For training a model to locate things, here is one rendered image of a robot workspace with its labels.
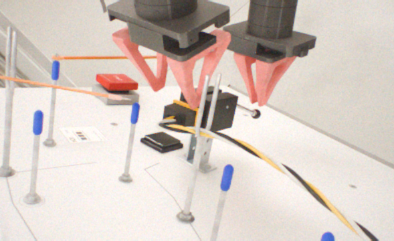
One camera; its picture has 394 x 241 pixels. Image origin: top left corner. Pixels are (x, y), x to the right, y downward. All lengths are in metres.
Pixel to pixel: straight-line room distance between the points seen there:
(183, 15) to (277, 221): 0.22
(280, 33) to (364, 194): 0.22
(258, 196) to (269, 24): 0.20
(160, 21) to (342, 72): 1.72
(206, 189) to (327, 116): 1.48
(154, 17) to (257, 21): 0.19
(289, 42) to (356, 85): 1.47
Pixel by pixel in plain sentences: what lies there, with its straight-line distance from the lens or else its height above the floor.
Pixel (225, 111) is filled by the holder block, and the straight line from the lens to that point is 0.52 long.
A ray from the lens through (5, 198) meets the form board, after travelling 0.45.
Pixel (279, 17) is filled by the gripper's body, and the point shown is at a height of 1.14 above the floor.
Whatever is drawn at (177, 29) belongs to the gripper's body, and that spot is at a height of 1.27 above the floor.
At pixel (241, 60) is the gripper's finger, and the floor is 1.11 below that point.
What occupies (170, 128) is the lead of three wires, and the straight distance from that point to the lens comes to 0.42.
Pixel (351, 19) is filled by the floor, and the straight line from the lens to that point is 2.32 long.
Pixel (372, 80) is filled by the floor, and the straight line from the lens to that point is 2.02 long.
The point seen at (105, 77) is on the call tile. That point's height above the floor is 1.11.
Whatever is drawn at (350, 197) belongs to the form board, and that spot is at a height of 0.98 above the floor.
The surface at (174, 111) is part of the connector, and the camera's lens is 0.48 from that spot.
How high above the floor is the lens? 1.47
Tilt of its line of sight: 41 degrees down
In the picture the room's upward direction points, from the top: 38 degrees counter-clockwise
